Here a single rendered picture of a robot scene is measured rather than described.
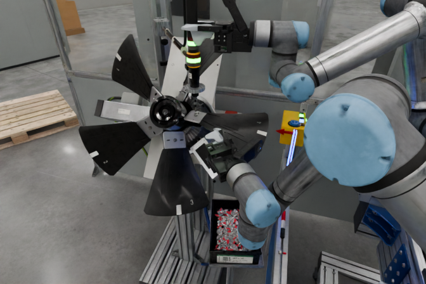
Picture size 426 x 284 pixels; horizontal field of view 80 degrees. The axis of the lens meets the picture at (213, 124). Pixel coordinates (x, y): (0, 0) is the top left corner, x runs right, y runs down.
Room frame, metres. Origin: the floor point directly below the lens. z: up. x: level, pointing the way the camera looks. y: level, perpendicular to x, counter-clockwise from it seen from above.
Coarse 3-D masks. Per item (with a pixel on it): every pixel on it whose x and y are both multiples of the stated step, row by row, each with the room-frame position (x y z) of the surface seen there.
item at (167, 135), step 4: (164, 132) 0.76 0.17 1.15; (168, 132) 0.77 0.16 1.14; (172, 132) 0.78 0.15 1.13; (176, 132) 0.78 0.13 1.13; (180, 132) 0.79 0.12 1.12; (164, 136) 0.75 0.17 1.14; (168, 136) 0.76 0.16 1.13; (172, 136) 0.77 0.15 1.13; (176, 136) 0.77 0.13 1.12; (180, 136) 0.78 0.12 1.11; (184, 136) 0.79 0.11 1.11; (164, 140) 0.74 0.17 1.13; (172, 140) 0.76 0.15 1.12; (184, 140) 0.78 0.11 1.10; (164, 144) 0.73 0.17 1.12; (168, 144) 0.74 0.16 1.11; (172, 144) 0.75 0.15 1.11; (176, 144) 0.75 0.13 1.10; (180, 144) 0.76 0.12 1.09; (184, 144) 0.77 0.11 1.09
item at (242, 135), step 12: (204, 120) 0.75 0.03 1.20; (216, 120) 0.77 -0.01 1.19; (228, 120) 0.77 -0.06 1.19; (240, 120) 0.78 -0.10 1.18; (252, 120) 0.78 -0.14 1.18; (264, 120) 0.78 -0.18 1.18; (228, 132) 0.71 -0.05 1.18; (240, 132) 0.71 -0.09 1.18; (252, 132) 0.72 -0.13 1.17; (240, 144) 0.66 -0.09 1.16
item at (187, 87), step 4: (184, 64) 0.84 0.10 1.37; (188, 68) 0.81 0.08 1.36; (188, 72) 0.81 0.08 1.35; (188, 76) 0.81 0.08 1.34; (188, 80) 0.82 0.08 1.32; (188, 84) 0.81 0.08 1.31; (200, 84) 0.81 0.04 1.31; (184, 88) 0.79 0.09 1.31; (188, 88) 0.78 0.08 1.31; (192, 88) 0.78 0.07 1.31; (196, 88) 0.78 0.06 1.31; (200, 88) 0.78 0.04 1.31; (204, 88) 0.79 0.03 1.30; (188, 92) 0.77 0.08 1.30; (192, 92) 0.77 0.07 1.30; (196, 92) 0.77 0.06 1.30; (200, 92) 0.77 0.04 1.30
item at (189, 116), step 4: (192, 112) 0.83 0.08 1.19; (196, 112) 0.83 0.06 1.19; (200, 112) 0.84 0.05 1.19; (188, 116) 0.79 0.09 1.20; (192, 116) 0.80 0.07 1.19; (200, 116) 0.80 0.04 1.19; (188, 120) 0.76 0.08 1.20; (192, 120) 0.76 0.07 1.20; (196, 120) 0.76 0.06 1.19; (200, 120) 0.77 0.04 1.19
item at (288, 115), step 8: (288, 112) 1.05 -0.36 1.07; (296, 112) 1.05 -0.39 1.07; (288, 120) 0.97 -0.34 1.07; (304, 120) 0.97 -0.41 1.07; (288, 128) 0.91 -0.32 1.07; (296, 128) 0.91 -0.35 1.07; (280, 136) 0.92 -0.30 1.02; (288, 136) 0.91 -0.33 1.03; (296, 136) 0.90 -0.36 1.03; (288, 144) 0.91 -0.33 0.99; (296, 144) 0.90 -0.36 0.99
